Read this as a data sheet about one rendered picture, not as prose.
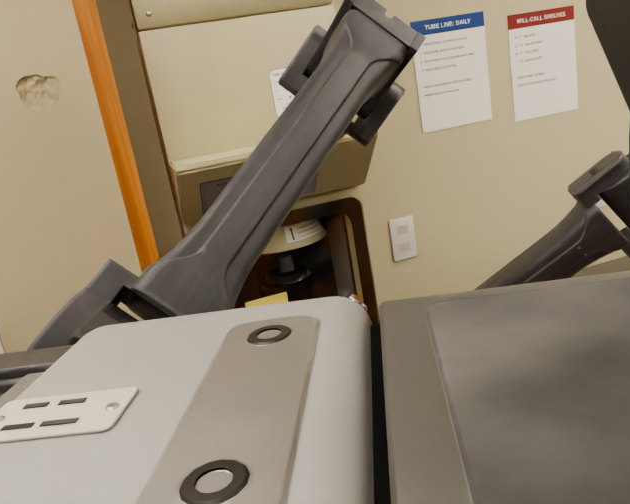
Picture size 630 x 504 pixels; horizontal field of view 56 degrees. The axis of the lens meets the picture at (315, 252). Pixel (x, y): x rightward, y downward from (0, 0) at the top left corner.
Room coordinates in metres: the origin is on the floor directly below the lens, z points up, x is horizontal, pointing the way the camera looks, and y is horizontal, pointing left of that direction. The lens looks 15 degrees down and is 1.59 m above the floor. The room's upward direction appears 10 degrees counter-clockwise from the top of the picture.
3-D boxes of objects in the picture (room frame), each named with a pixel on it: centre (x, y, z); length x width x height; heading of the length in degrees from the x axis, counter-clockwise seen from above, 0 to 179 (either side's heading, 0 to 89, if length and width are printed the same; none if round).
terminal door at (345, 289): (1.00, 0.05, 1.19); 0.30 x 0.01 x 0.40; 105
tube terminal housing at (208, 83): (1.13, 0.09, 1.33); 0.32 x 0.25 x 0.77; 105
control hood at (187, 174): (0.96, 0.04, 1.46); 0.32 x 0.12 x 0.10; 105
